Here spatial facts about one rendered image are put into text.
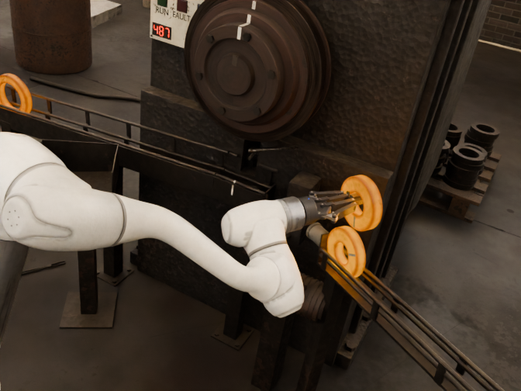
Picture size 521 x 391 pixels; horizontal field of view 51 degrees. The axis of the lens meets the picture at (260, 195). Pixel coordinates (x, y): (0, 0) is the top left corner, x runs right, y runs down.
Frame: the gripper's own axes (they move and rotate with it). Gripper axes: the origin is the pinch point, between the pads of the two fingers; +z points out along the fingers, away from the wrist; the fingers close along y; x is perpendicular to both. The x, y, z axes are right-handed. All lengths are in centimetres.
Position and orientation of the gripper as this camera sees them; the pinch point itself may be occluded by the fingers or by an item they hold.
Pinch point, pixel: (360, 197)
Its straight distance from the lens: 153.9
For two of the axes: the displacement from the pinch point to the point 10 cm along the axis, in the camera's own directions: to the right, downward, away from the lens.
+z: 8.9, -1.9, 4.2
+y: 4.5, 5.3, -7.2
